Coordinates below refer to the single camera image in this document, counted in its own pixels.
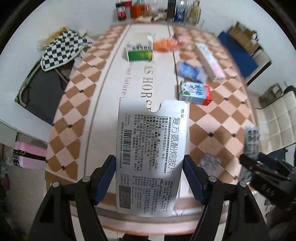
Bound dark blister pack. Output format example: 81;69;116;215
239;126;259;183

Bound silver blister pack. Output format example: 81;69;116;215
198;153;222;176

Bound silver medicine box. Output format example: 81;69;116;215
115;97;190;217

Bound blue red milk carton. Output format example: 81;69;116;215
178;81;213;106

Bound white pink toothpaste box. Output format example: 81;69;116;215
195;42;226;82

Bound blue wrapper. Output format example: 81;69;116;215
176;61;207;84

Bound orange snack wrapper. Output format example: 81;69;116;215
153;38;178;52

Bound green white medicine box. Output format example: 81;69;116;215
125;33;154;62

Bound white padded chair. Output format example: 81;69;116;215
255;91;296;154

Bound pink suitcase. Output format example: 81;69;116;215
13;141;47;170

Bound blue board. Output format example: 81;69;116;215
218;31;258;78

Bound cardboard box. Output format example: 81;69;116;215
228;21;260;55

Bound checkered tablecloth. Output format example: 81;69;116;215
45;22;258;230

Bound black white checkered cloth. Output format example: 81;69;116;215
40;30;93;72

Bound clear glass bottle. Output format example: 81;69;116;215
187;0;201;26

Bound blue water bottle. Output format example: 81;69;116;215
174;0;188;23

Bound black bottle box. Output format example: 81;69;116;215
166;0;177;22

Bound orange box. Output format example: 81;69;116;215
130;5;145;19

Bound cola bottle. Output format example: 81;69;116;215
115;2;126;21

